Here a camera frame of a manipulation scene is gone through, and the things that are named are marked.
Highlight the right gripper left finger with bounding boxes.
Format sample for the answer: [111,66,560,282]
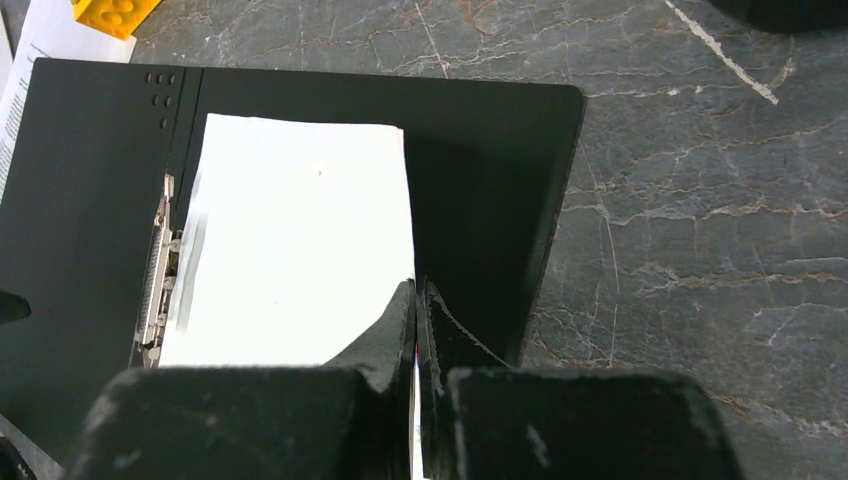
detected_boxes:
[65,280,416,479]

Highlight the printed paper sheet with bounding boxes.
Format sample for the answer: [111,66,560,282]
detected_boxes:
[164,113,415,368]
[1,1,137,195]

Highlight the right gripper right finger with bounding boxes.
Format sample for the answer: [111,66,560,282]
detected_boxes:
[417,282,743,479]

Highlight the red folder with black inside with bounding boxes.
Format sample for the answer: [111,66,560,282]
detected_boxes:
[1,58,585,463]

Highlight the metal folder clip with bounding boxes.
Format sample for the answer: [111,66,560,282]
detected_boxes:
[134,174,182,368]

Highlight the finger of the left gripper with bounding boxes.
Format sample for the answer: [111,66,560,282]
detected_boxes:
[0,290,32,325]

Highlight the yellow green toy block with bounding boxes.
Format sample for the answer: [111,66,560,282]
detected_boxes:
[71,0,161,40]

